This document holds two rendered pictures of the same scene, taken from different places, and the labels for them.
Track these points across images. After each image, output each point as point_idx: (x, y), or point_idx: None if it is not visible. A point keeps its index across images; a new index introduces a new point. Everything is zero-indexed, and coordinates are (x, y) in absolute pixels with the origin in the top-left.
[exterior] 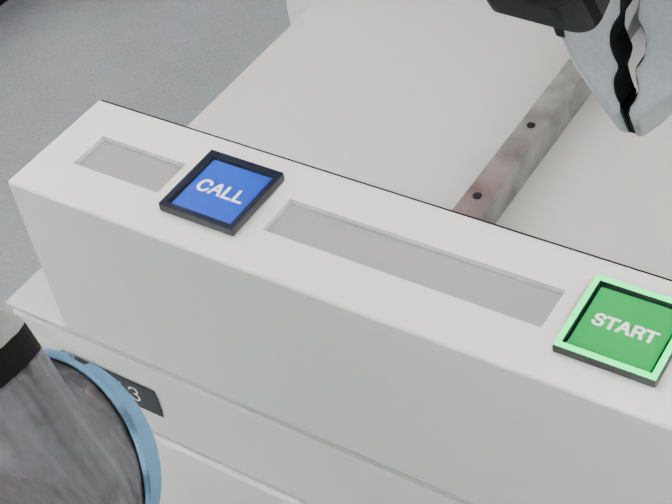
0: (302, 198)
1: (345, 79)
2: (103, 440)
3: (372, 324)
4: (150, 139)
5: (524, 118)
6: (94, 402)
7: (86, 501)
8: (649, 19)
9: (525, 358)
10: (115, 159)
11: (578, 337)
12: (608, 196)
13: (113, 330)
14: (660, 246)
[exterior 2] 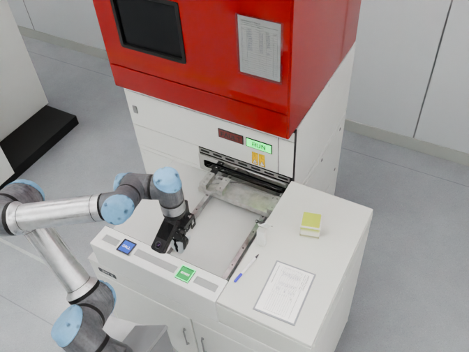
0: (139, 248)
1: (153, 208)
2: (108, 294)
3: (149, 272)
4: (114, 235)
5: None
6: (107, 288)
7: (106, 303)
8: (177, 244)
9: (170, 278)
10: (108, 238)
11: (178, 275)
12: (198, 237)
13: (107, 265)
14: (205, 248)
